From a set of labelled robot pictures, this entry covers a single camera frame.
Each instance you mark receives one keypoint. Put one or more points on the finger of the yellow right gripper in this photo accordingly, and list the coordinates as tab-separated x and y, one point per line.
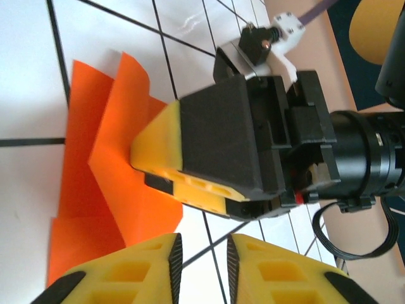
215	133
202	190

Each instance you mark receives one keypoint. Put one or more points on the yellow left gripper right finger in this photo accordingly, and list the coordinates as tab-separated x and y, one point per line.
284	278

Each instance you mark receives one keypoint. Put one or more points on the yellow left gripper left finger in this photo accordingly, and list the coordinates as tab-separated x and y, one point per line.
126	278

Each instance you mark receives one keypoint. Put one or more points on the orange square paper sheet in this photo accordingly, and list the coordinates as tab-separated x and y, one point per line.
95	142

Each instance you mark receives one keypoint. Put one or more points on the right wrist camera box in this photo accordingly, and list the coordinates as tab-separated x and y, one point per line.
250	47

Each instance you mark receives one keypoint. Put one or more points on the wall panel orange oval feathers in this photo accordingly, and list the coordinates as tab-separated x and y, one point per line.
370	31

